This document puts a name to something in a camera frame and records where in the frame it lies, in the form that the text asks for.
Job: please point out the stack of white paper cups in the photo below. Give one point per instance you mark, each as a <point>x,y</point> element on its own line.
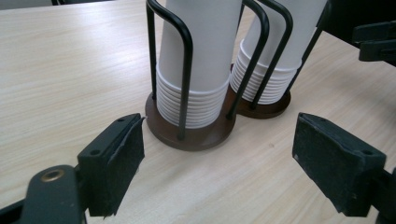
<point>211,46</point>
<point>292,31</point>

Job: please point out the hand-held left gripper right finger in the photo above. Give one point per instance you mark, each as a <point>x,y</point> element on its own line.
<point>336,161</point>

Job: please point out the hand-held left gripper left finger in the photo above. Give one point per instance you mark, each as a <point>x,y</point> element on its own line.
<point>106,168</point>

